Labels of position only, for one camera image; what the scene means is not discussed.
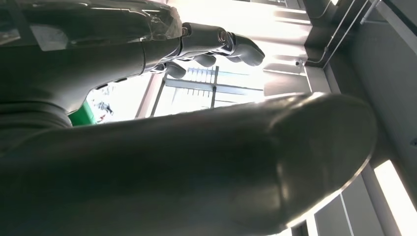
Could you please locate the green plastic crate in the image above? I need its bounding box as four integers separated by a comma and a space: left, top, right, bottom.
68, 102, 97, 127

